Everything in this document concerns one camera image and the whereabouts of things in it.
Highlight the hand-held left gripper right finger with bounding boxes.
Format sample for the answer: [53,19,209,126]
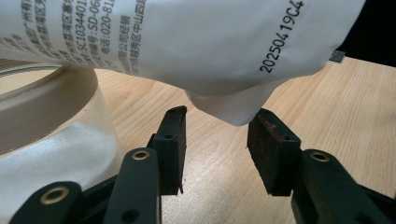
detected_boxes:
[247,107,303,197]

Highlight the clear glass jar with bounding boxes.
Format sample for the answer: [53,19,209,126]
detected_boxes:
[0,63,124,220]

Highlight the grey tape strip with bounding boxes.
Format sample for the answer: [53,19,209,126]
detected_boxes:
[328,49,347,65]

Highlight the white and blue packet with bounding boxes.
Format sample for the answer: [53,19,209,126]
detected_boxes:
[0,0,367,127]

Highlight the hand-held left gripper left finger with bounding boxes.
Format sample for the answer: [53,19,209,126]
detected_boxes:
[152,105,189,197]

